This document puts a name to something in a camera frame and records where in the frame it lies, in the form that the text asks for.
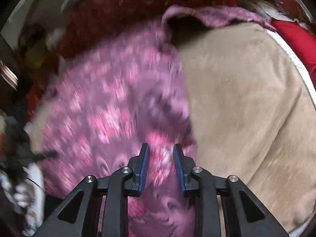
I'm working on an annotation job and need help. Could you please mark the purple floral garment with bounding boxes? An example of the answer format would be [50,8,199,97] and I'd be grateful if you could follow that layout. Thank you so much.
[41,6,271,236]

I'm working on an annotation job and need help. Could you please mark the beige plush blanket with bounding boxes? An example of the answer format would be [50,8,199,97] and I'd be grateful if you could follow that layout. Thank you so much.
[172,23,315,236]

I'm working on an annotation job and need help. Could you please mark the red penguin print pillow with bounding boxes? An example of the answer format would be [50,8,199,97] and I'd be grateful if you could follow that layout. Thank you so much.
[28,0,237,115]

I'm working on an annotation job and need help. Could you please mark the plain red cushion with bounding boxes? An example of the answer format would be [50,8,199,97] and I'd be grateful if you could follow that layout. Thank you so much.
[271,19,316,87]

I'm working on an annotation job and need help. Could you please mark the white cloth pile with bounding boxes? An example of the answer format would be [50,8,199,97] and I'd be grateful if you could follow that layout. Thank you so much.
[246,1,308,30]

